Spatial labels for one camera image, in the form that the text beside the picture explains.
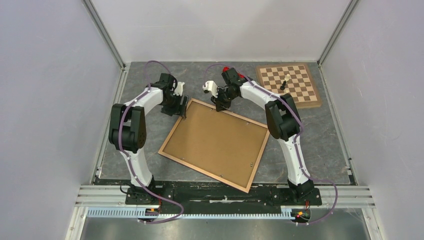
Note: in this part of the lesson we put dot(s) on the left aluminium corner post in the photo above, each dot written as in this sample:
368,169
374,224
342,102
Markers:
99,24

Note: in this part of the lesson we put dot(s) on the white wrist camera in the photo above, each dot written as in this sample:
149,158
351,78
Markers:
210,87
178,91

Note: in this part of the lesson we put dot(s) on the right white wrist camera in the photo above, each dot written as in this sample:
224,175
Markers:
210,87

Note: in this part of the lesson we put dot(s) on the wooden picture frame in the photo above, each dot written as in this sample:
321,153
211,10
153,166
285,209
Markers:
165,152

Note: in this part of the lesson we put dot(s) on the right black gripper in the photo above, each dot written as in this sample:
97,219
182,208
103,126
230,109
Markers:
220,105

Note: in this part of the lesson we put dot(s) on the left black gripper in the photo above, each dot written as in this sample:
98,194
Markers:
179,110

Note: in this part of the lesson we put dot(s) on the aluminium corner post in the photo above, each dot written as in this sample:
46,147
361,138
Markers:
337,31
99,24

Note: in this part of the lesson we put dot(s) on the right aluminium corner post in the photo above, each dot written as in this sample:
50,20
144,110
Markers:
337,31

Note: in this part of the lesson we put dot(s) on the aluminium rail frame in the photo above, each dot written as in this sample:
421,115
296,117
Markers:
354,218

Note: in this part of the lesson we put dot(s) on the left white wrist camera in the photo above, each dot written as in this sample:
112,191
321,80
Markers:
178,91

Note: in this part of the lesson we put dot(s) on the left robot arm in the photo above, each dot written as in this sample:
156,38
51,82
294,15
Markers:
128,131

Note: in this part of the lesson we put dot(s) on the black chess piece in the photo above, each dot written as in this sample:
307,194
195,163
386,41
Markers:
283,86

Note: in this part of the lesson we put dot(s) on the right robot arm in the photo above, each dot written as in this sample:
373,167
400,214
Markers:
282,119

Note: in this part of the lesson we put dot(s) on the red cylindrical object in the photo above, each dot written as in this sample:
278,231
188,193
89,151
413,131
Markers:
230,73

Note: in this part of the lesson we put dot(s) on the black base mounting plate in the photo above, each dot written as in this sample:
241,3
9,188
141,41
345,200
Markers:
192,197

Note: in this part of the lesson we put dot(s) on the wooden chessboard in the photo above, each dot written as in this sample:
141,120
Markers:
301,87

